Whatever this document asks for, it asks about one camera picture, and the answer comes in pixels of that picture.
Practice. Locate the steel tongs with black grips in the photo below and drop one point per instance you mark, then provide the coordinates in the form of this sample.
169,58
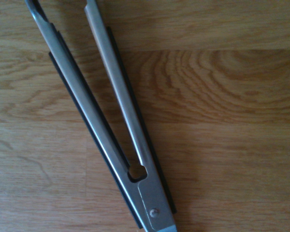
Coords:
145,200

